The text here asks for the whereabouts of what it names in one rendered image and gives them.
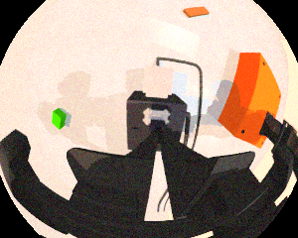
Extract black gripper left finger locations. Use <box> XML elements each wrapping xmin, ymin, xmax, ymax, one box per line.
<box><xmin>66</xmin><ymin>132</ymin><xmax>158</xmax><ymax>214</ymax></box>

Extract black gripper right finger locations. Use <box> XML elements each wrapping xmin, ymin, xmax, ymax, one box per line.
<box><xmin>161</xmin><ymin>132</ymin><xmax>256</xmax><ymax>219</ymax></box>

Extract green cube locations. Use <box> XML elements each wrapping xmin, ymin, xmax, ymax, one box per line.
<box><xmin>53</xmin><ymin>108</ymin><xmax>67</xmax><ymax>130</ymax></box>

